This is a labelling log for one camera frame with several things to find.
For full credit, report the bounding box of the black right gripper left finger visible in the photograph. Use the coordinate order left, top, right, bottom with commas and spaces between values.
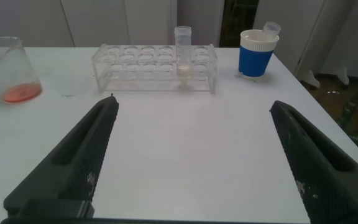
3, 95, 120, 218

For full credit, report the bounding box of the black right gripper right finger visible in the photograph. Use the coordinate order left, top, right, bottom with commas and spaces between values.
269, 100, 358, 224

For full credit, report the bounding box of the test tube with red liquid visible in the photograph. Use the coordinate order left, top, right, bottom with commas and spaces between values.
261, 21, 282, 41

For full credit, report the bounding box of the clear glass beaker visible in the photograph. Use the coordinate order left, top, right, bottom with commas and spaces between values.
0, 36, 43, 105

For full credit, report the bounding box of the clear acrylic test tube rack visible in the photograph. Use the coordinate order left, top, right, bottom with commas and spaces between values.
91, 43, 219, 95

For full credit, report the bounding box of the test tube with yellowish liquid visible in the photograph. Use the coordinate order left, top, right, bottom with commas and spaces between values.
174, 26, 193, 88

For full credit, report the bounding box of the blue and white paper cup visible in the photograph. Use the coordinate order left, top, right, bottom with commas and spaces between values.
237, 29, 280, 78

